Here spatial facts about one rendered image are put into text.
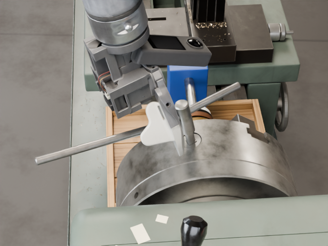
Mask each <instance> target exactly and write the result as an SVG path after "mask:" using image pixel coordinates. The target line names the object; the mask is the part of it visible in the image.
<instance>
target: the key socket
mask: <svg viewBox="0 0 328 246"><path fill-rule="evenodd" d="M194 137H195V140H196V141H197V142H195V143H193V144H191V145H189V144H188V143H187V142H186V137H185V136H184V147H185V148H195V147H197V146H198V145H199V144H200V143H201V141H202V139H201V137H200V136H199V135H198V134H194Z"/></svg>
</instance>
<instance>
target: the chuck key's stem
mask: <svg viewBox="0 0 328 246"><path fill-rule="evenodd" d="M174 106H175V108H176V111H177V114H178V116H179V117H180V118H181V119H180V125H181V128H182V131H183V134H184V135H185V137H186V142H187V143H188V144H189V145H191V144H193V143H195V142H197V141H196V140H195V137H194V132H195V126H194V123H193V119H192V115H191V113H190V107H189V103H188V101H186V100H178V101H177V102H176V103H175V105H174Z"/></svg>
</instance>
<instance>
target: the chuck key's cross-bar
mask: <svg viewBox="0 0 328 246"><path fill-rule="evenodd" d="M239 89H241V85H240V83H239V82H236V83H234V84H232V85H230V86H228V87H226V88H224V89H222V90H220V91H218V92H216V93H214V94H212V95H210V96H208V97H206V98H204V99H202V100H200V101H198V102H196V103H194V104H192V105H190V106H189V107H190V113H191V114H192V113H194V112H196V111H198V110H200V109H202V108H204V107H205V106H207V105H209V104H211V103H213V102H215V101H217V100H219V99H221V98H223V97H225V96H227V95H229V94H231V93H233V92H235V91H237V90H239ZM146 127H147V125H146V126H143V127H139V128H136V129H132V130H129V131H126V132H122V133H119V134H115V135H112V136H108V137H105V138H101V139H98V140H95V141H91V142H88V143H83V144H80V145H77V146H73V147H70V148H66V149H63V150H59V151H56V152H52V153H49V154H45V155H42V156H38V157H35V159H34V160H35V164H36V165H40V164H44V163H48V162H51V161H55V160H58V159H62V158H65V157H69V156H72V155H75V154H79V153H82V152H86V151H89V150H92V149H96V148H99V147H102V146H106V145H109V144H113V143H117V142H120V141H124V140H127V139H131V138H134V137H137V136H140V135H141V133H142V132H143V131H144V129H145V128H146Z"/></svg>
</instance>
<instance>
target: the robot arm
mask: <svg viewBox="0 0 328 246"><path fill-rule="evenodd" d="M82 2H83V4H84V7H85V11H86V14H87V17H88V20H89V23H90V26H91V29H92V32H93V36H91V37H88V38H86V39H84V40H83V41H84V44H85V47H86V50H87V52H88V55H89V58H90V60H91V63H92V64H91V65H90V66H91V69H92V72H93V75H94V78H95V80H96V81H95V82H96V84H97V86H98V89H99V91H100V92H101V91H102V92H103V97H104V99H105V101H106V103H107V104H108V106H109V107H110V109H111V111H115V113H116V116H117V119H120V118H122V117H124V116H126V115H128V114H132V113H134V112H136V111H138V110H140V109H142V104H143V103H145V102H147V101H149V100H152V96H154V95H155V97H156V100H157V102H150V103H149V104H148V105H147V106H146V109H145V112H146V115H147V117H148V121H149V122H148V125H147V127H146V128H145V129H144V131H143V132H142V133H141V141H142V143H143V144H144V145H146V146H152V145H156V144H163V143H167V142H173V143H174V145H175V148H176V150H177V152H178V154H179V156H181V155H183V154H184V145H185V140H184V135H183V131H182V128H181V125H180V120H179V117H178V114H177V111H176V108H175V106H174V103H173V100H172V98H171V96H170V94H169V91H168V89H167V86H166V82H165V79H164V76H163V73H162V71H161V69H160V68H159V66H158V65H172V66H198V67H206V66H207V65H208V63H209V60H210V58H211V55H212V54H211V52H210V51H209V49H208V48H207V47H206V45H205V44H204V43H203V42H202V40H201V39H200V38H199V37H187V36H172V35H155V34H150V31H149V27H148V18H147V14H146V10H145V6H144V1H143V0H82Z"/></svg>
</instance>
